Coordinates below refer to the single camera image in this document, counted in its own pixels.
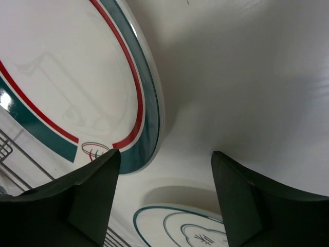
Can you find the white plate with flower motif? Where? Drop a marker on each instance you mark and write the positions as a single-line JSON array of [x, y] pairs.
[[178, 225]]

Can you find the green red rimmed plate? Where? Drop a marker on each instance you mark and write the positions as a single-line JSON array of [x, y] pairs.
[[79, 76]]

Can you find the metal wire dish rack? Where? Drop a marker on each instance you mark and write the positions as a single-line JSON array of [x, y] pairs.
[[24, 163]]

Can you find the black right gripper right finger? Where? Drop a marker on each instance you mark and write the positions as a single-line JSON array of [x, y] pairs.
[[259, 211]]

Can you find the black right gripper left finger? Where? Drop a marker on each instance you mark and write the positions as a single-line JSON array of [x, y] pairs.
[[72, 210]]

